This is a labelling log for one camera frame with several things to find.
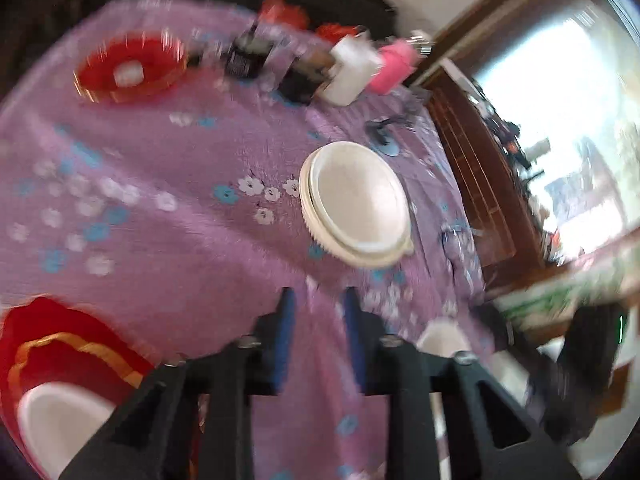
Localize black jar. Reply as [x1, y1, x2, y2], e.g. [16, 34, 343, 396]
[224, 29, 275, 80]
[279, 52, 335, 107]

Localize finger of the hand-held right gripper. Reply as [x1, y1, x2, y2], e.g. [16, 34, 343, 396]
[477, 306, 546, 378]

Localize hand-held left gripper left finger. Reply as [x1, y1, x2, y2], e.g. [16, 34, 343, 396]
[60, 287, 297, 480]

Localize purple framed eyeglasses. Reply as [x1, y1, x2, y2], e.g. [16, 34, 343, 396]
[440, 216, 485, 282]

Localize red plate with gold rim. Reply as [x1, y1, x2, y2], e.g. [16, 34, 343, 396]
[0, 296, 157, 480]

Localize pink thermos bottle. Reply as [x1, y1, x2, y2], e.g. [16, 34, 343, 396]
[370, 37, 420, 95]

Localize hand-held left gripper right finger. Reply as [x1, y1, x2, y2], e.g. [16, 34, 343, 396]
[342, 287, 581, 480]

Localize red plastic bag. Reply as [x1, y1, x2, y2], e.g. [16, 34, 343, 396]
[259, 0, 311, 30]
[315, 22, 370, 42]

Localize red ribbed glass plate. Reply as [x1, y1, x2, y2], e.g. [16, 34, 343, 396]
[73, 31, 189, 107]

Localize purple floral tablecloth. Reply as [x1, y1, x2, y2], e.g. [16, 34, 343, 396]
[0, 0, 496, 480]

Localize white plastic jar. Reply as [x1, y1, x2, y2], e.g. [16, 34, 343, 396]
[320, 34, 385, 107]

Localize bright window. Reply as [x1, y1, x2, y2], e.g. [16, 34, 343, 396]
[470, 17, 640, 261]

